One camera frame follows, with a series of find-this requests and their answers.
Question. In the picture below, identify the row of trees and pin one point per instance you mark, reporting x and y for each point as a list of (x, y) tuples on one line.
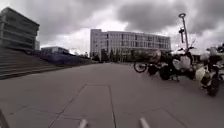
[(106, 56)]

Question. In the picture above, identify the grey paved plaza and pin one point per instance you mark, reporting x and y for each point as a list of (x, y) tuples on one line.
[(110, 90)]

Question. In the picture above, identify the bicycle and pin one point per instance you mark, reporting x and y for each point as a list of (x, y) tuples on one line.
[(140, 67)]

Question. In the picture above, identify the pale multi-storey building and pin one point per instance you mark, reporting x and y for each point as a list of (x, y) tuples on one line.
[(130, 41)]

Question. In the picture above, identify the low pale building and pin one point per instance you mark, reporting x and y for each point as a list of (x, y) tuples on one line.
[(55, 50)]

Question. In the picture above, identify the row of parked scooters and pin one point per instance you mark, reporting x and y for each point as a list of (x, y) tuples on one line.
[(173, 65)]

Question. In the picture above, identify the robot's own part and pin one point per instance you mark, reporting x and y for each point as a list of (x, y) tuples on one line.
[(82, 124), (144, 123)]

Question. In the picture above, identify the lamp pole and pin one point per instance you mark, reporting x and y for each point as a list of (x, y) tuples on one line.
[(184, 30)]

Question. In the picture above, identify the wide stone steps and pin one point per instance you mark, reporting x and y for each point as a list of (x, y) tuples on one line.
[(20, 65)]

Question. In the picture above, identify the dark stepped building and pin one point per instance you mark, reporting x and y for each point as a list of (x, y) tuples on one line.
[(16, 30)]

